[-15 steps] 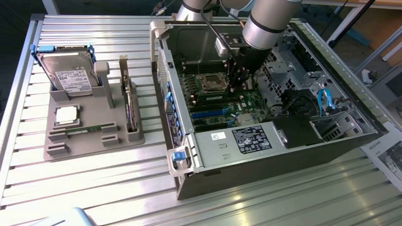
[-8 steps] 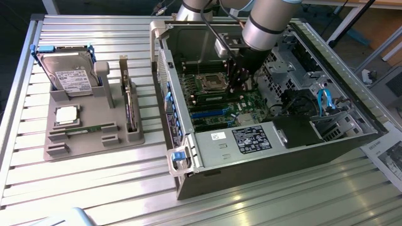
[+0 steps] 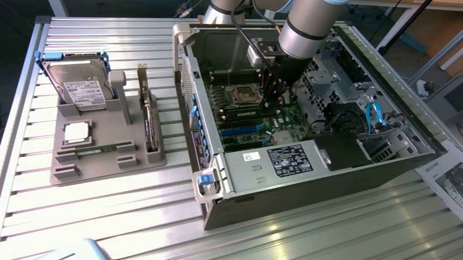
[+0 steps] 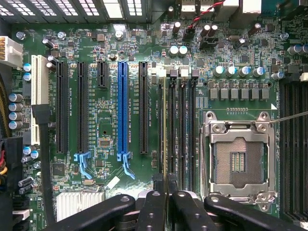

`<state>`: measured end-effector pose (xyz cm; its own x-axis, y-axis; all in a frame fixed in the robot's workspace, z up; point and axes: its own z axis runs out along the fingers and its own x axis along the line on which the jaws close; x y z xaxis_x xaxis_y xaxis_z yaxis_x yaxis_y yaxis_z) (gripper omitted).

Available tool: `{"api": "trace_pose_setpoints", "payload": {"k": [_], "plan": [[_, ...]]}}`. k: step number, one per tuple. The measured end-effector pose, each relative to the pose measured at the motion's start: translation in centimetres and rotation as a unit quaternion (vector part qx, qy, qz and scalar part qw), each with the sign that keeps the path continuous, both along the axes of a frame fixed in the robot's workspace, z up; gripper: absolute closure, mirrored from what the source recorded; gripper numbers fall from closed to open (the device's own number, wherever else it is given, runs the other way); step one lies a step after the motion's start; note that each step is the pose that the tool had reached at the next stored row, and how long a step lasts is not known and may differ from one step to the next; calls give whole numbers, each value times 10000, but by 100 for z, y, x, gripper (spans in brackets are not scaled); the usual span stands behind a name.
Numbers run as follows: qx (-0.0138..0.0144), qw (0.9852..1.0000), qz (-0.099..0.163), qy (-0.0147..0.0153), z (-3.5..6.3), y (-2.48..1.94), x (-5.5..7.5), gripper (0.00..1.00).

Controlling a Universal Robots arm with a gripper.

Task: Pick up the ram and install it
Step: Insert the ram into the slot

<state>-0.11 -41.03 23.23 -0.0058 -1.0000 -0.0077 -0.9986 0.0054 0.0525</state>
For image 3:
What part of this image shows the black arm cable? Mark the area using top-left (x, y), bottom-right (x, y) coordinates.
top-left (230, 0), bottom-right (276, 72)

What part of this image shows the CPU socket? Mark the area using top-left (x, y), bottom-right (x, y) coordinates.
top-left (225, 85), bottom-right (262, 105)

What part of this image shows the grey parts rack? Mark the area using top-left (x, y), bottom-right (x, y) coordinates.
top-left (47, 70), bottom-right (168, 186)

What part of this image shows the silver CPU chip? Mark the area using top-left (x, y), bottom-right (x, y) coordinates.
top-left (62, 124), bottom-right (91, 143)

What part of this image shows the black plastic shroud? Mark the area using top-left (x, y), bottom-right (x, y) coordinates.
top-left (313, 132), bottom-right (374, 172)

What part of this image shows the blue expansion slot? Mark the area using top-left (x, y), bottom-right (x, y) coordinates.
top-left (220, 123), bottom-right (264, 137)

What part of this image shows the green motherboard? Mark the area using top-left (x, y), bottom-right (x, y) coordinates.
top-left (205, 69), bottom-right (309, 152)

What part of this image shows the grey cabinet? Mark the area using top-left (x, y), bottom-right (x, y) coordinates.
top-left (425, 75), bottom-right (463, 112)

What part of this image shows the graphics card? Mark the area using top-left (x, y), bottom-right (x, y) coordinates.
top-left (137, 62), bottom-right (160, 151)

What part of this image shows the pale blue plastic object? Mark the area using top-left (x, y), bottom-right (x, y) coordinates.
top-left (31, 238), bottom-right (114, 260)

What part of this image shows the silver hard disk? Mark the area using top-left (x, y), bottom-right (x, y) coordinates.
top-left (42, 60), bottom-right (110, 112)

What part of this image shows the metal disk bay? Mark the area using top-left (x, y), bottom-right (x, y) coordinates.
top-left (302, 37), bottom-right (384, 109)

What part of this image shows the printed paper sheet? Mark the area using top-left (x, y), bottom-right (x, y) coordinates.
top-left (414, 140), bottom-right (463, 211)

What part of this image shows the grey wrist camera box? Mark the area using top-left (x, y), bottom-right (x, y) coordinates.
top-left (246, 45), bottom-right (269, 67)

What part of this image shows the installed green RAM stick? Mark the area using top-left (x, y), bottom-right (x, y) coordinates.
top-left (225, 107), bottom-right (262, 121)

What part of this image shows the white power strip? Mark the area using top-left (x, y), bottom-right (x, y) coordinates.
top-left (414, 79), bottom-right (434, 96)

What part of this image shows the black open PC case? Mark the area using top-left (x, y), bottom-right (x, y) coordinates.
top-left (172, 23), bottom-right (449, 231)

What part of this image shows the silver chipset heatsink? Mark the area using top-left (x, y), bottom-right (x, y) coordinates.
top-left (272, 132), bottom-right (294, 144)

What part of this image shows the hanging connector cable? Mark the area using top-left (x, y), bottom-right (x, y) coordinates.
top-left (176, 0), bottom-right (194, 20)

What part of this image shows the grey power supply unit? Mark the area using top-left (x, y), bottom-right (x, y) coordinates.
top-left (221, 139), bottom-right (332, 192)

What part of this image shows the blue disk caddy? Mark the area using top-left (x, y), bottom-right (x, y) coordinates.
top-left (33, 48), bottom-right (119, 104)

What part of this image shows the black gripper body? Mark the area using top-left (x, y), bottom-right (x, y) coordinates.
top-left (258, 37), bottom-right (313, 90)

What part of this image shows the blue disk wire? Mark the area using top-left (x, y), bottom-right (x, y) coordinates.
top-left (364, 102), bottom-right (386, 134)

